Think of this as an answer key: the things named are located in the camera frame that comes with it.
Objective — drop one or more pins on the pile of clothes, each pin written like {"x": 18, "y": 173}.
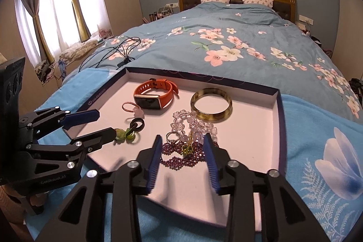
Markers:
{"x": 48, "y": 72}

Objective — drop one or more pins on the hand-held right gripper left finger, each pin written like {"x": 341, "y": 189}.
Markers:
{"x": 154, "y": 165}

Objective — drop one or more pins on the shallow cardboard box lid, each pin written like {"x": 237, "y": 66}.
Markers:
{"x": 249, "y": 145}

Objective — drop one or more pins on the bedside cosmetics clutter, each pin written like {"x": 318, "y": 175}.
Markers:
{"x": 158, "y": 14}

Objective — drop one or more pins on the bedside table clutter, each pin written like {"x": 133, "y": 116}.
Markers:
{"x": 317, "y": 42}

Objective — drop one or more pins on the blue flower print blanket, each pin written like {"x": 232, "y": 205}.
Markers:
{"x": 312, "y": 123}

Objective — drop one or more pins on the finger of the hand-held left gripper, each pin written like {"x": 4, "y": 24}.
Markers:
{"x": 96, "y": 137}
{"x": 82, "y": 116}

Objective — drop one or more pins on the small pink fan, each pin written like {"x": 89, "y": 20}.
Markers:
{"x": 104, "y": 33}

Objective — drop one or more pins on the person's left forearm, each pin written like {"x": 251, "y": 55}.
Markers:
{"x": 10, "y": 209}

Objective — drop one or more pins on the white wall socket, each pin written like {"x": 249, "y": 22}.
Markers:
{"x": 306, "y": 19}
{"x": 172, "y": 4}

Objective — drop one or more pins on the gold bangle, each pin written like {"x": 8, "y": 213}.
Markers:
{"x": 211, "y": 117}

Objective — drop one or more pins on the orange smartwatch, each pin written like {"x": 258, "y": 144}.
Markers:
{"x": 149, "y": 101}

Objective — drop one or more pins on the bed with floral duvet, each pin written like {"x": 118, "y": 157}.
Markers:
{"x": 241, "y": 26}

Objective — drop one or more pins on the window seat cushion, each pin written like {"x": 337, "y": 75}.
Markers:
{"x": 78, "y": 49}

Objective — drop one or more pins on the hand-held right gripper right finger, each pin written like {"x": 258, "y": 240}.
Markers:
{"x": 211, "y": 165}

